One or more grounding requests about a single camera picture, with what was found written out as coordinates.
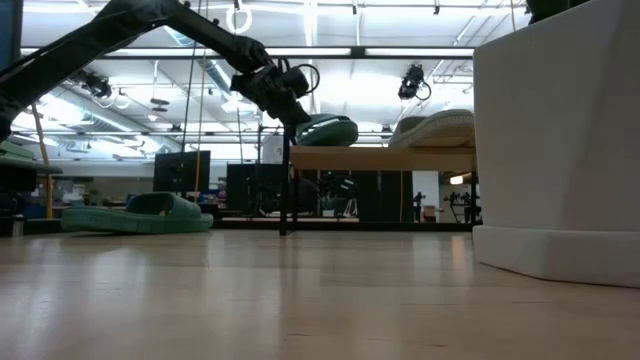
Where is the wooden stick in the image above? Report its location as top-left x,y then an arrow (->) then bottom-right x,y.
30,102 -> 54,220

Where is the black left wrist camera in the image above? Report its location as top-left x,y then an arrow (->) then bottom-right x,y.
277,63 -> 321,99

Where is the large dark monitor panel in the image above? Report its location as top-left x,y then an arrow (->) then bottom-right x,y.
225,163 -> 282,217

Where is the green foam slide sandal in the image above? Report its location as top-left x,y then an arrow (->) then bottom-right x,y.
59,192 -> 215,235
294,113 -> 360,147

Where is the black hanging cable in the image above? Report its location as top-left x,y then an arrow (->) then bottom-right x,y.
178,29 -> 202,201

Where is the dark wall screen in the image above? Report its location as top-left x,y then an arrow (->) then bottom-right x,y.
0,0 -> 25,71

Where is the black background robot stand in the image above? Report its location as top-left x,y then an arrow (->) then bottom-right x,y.
443,189 -> 482,224

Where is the wooden shelf with black frame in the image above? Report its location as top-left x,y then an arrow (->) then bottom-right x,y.
278,124 -> 482,237

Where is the black horizontal rig bar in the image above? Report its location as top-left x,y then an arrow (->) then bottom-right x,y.
19,46 -> 476,60

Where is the black computer monitor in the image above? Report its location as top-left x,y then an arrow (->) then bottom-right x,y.
152,149 -> 212,194

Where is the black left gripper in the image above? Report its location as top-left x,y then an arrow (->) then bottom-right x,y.
229,64 -> 314,129

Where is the grey foam slide sandal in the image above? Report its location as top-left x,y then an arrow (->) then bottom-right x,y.
388,108 -> 476,149

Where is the black overhead camera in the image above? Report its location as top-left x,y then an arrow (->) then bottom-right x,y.
398,63 -> 432,101

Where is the black partition panel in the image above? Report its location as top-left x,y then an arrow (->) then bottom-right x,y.
349,169 -> 415,223

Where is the black ceiling camera cluster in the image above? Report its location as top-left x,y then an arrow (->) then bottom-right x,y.
74,69 -> 114,100

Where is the white hanging ring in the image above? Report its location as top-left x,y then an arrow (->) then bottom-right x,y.
225,0 -> 254,35

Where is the person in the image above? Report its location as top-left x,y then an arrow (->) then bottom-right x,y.
289,167 -> 321,217

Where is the yellow hanging cable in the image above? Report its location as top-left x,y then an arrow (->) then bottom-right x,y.
192,47 -> 209,219

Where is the white plant pot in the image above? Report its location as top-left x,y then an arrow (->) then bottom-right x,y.
472,0 -> 640,290

